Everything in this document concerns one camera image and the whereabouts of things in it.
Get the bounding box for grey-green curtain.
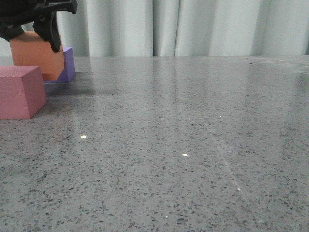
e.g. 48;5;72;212
0;0;309;58

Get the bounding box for orange foam cube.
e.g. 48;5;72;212
10;31;65;81

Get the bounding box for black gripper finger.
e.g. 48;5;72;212
0;22;25;41
33;12;61;53

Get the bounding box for purple foam cube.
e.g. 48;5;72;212
44;47;76;83

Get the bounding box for pink foam cube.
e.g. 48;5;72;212
0;66;46;119

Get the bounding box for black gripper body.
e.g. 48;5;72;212
0;0;78;25

